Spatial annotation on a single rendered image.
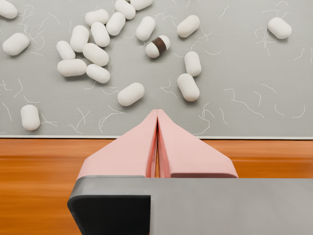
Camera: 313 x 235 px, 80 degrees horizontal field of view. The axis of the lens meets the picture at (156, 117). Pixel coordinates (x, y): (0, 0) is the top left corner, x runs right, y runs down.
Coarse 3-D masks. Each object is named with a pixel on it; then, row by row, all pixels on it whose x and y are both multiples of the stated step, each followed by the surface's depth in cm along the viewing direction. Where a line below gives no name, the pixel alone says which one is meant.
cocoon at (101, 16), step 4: (88, 12) 26; (92, 12) 26; (96, 12) 26; (100, 12) 26; (104, 12) 26; (88, 16) 26; (92, 16) 26; (96, 16) 26; (100, 16) 26; (104, 16) 26; (108, 16) 27; (88, 20) 26; (92, 20) 26; (96, 20) 26; (100, 20) 26; (104, 20) 26; (108, 20) 27; (88, 24) 26
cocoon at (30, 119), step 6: (24, 108) 23; (30, 108) 23; (36, 108) 24; (24, 114) 23; (30, 114) 23; (36, 114) 23; (24, 120) 22; (30, 120) 22; (36, 120) 23; (24, 126) 23; (30, 126) 23; (36, 126) 23
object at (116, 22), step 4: (116, 12) 26; (112, 16) 26; (116, 16) 26; (120, 16) 26; (112, 20) 26; (116, 20) 26; (120, 20) 26; (124, 20) 26; (108, 24) 26; (112, 24) 25; (116, 24) 26; (120, 24) 26; (108, 28) 26; (112, 28) 26; (116, 28) 26; (120, 28) 26; (108, 32) 26; (112, 32) 26; (116, 32) 26
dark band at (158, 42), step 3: (156, 39) 25; (159, 39) 25; (153, 42) 25; (156, 42) 25; (159, 42) 25; (162, 42) 25; (156, 45) 24; (159, 45) 25; (162, 45) 25; (165, 45) 25; (159, 48) 25; (162, 48) 25; (165, 48) 25; (159, 51) 25; (162, 51) 25; (159, 54) 25
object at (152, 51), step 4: (160, 36) 25; (164, 36) 25; (164, 40) 25; (168, 40) 25; (148, 44) 25; (152, 44) 25; (168, 44) 25; (148, 48) 25; (152, 48) 24; (156, 48) 25; (148, 52) 25; (152, 52) 25; (156, 52) 25; (152, 56) 25; (156, 56) 25
